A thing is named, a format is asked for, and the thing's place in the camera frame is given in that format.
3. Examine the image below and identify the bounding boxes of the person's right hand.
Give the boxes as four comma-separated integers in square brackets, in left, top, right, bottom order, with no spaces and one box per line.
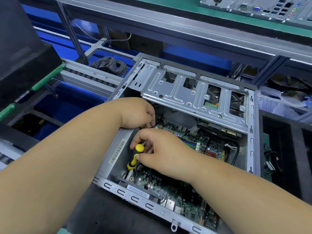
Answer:
[129,128,201,183]

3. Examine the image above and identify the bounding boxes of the person's left hand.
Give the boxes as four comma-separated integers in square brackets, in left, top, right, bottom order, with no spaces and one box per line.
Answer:
[116,97,157,130]

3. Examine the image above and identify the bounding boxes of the yellow handled screwdriver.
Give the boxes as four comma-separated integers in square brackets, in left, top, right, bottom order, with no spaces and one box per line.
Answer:
[126,144,145,172]

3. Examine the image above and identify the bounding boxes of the green motherboard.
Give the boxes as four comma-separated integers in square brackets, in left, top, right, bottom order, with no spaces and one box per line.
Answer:
[124,119,240,229]

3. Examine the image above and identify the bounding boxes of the grey computer case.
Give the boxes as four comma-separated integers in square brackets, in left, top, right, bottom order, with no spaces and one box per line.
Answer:
[93,52,261,234]

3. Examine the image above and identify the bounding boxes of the person's left forearm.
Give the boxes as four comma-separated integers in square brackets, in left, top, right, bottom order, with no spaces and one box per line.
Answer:
[0,101,127,234]

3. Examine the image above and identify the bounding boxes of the open black computer tower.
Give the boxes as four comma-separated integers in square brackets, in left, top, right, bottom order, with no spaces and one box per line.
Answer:
[0,0,63,108]

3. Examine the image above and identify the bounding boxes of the silver backed desktop computer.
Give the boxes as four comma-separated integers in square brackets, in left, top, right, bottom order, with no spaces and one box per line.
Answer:
[199,0,312,23]

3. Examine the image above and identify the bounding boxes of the silver power supply unit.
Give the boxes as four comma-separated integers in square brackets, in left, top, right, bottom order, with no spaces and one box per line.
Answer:
[97,129,137,181]

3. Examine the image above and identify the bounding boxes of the empty black foam tray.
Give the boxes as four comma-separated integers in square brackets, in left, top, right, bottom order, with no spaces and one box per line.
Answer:
[258,110,312,205]

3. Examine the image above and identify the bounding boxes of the green upper shelf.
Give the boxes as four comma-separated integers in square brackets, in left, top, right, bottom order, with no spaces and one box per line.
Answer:
[15,0,312,64]

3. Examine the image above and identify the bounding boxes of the white plastic bags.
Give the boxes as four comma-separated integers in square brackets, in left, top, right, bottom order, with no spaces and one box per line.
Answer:
[259,85,312,122]

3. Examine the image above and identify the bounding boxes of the grey coiled cable bundle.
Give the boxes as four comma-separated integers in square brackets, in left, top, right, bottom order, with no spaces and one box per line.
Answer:
[92,57,128,77]

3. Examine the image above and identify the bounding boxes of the grey roller conveyor rail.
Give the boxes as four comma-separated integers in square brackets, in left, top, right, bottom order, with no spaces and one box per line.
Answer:
[54,60,128,98]

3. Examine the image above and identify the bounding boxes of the dark metal frame leg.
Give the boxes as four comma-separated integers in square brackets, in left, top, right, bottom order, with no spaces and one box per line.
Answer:
[56,1,90,65]

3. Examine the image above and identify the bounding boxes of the small black cable bundle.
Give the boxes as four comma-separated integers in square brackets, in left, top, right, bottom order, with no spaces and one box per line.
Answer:
[264,151,281,173]

